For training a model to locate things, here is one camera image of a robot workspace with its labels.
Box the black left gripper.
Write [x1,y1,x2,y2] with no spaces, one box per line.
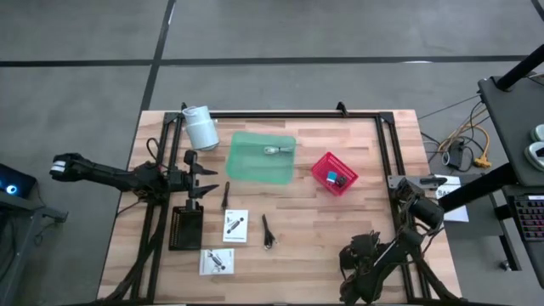
[167,150,220,213]

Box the black pen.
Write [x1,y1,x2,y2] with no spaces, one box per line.
[220,181,231,212]

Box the white product box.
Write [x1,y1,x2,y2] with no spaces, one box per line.
[199,247,235,276]
[222,208,250,244]

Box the small metal tool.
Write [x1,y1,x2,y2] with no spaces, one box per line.
[263,144,296,156]

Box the black USB cable blue plug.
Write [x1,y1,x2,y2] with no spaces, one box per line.
[260,213,278,251]

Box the teal translucent plastic bin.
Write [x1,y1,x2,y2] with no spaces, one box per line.
[224,130,298,185]

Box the black plastic mesh basket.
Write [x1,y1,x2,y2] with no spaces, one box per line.
[168,205,205,252]

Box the red plastic mesh basket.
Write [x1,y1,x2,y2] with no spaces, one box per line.
[310,151,360,197]

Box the white paper sheet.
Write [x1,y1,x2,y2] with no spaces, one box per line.
[433,173,471,224]

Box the black power brick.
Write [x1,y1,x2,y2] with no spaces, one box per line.
[447,139,468,170]

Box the black keyboard desk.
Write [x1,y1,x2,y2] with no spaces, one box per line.
[501,184,544,290]

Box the black backlit keyboard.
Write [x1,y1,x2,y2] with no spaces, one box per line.
[512,194,544,243]

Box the black device blue light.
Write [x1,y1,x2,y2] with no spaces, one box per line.
[0,162,38,200]

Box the dark grey desk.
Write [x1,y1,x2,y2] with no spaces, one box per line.
[478,71,544,188]

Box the black diagonal pole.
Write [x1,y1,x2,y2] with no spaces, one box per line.
[495,44,544,93]

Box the grey metal bracket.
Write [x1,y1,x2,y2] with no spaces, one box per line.
[386,173,448,191]

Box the yellow floor cable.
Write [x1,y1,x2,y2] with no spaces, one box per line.
[437,108,494,169]

